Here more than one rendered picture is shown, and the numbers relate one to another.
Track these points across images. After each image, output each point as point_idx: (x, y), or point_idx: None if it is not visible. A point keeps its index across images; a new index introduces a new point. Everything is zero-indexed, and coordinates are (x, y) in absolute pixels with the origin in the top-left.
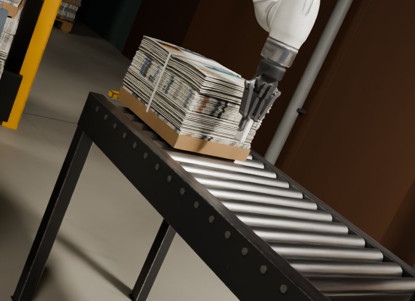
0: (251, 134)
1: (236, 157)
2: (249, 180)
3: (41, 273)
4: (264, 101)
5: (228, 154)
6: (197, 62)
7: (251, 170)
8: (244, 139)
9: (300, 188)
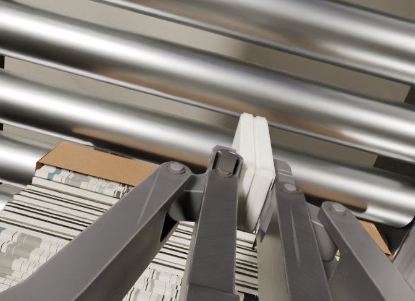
0: (27, 207)
1: (107, 158)
2: (144, 42)
3: None
4: (209, 277)
5: (144, 170)
6: None
7: (57, 103)
8: (247, 118)
9: None
